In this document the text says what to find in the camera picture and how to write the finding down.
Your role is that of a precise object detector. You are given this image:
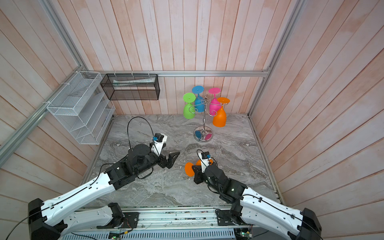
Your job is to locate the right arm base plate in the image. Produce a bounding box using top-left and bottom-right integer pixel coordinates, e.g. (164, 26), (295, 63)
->
(215, 209), (254, 227)

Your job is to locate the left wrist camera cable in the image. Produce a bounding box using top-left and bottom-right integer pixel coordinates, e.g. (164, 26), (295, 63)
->
(126, 116), (155, 151)

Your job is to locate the horizontal aluminium wall profile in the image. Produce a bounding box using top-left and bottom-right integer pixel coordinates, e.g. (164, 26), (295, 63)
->
(99, 70), (269, 77)

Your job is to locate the orange wine glass front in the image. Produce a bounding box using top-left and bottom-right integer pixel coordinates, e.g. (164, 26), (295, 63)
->
(185, 160), (202, 177)

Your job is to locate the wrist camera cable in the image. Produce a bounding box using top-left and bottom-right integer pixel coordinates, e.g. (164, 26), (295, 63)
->
(126, 116), (155, 151)
(196, 149), (218, 166)

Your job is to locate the blue plastic wine glass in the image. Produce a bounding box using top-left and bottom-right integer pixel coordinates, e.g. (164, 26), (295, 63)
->
(192, 86), (205, 113)

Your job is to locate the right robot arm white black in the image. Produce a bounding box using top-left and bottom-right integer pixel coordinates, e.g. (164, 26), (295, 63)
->
(191, 164), (322, 240)

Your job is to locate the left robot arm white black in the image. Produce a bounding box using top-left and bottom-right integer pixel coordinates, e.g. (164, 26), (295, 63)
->
(28, 144), (180, 240)

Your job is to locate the orange wine glass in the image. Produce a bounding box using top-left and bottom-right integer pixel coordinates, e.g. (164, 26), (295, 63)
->
(213, 97), (230, 128)
(185, 160), (202, 177)

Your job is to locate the chrome wine glass rack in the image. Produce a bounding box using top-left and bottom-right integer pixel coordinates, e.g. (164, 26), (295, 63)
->
(194, 96), (218, 143)

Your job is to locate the white wire mesh shelf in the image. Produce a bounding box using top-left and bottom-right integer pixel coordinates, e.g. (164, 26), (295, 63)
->
(47, 71), (115, 145)

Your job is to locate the green plastic wine glass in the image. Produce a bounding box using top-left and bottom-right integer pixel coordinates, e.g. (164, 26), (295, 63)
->
(183, 93), (196, 119)

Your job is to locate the black wire mesh basket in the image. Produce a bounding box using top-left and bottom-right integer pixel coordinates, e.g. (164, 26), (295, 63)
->
(101, 73), (161, 101)

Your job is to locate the aluminium mounting rail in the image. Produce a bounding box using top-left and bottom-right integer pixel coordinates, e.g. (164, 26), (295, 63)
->
(53, 205), (301, 233)

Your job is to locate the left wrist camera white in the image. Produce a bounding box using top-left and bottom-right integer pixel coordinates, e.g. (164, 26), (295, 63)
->
(151, 133), (168, 157)

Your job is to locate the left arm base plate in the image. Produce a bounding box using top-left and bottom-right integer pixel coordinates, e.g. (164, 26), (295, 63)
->
(97, 212), (140, 229)

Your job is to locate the pink plastic wine glass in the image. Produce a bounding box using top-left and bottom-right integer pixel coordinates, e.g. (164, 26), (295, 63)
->
(209, 88), (221, 116)

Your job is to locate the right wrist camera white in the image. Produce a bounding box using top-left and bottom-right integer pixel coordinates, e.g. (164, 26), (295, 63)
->
(198, 150), (211, 173)

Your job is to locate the orange wine glass rear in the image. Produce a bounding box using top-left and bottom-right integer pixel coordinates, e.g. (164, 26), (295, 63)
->
(213, 97), (230, 128)

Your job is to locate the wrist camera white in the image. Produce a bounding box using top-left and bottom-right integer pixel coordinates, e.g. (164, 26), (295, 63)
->
(151, 133), (168, 157)
(198, 150), (211, 173)

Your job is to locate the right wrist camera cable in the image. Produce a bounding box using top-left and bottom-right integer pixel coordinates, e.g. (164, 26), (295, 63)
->
(196, 149), (218, 166)

